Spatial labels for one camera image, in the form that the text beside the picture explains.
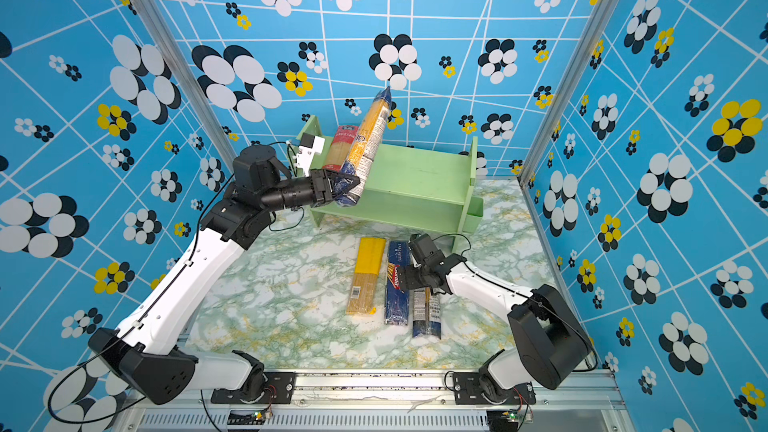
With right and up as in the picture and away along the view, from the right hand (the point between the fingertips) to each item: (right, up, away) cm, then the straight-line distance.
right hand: (416, 274), depth 89 cm
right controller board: (+19, -30, -20) cm, 40 cm away
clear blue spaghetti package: (+3, -11, -7) cm, 13 cm away
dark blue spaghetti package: (-6, -7, -5) cm, 10 cm away
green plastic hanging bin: (+19, +18, +6) cm, 27 cm away
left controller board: (-39, -29, -20) cm, 52 cm away
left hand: (-14, +26, -28) cm, 41 cm away
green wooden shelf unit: (+1, +25, -9) cm, 27 cm away
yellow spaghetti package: (-16, -5, -2) cm, 17 cm away
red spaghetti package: (-22, +40, -2) cm, 46 cm away
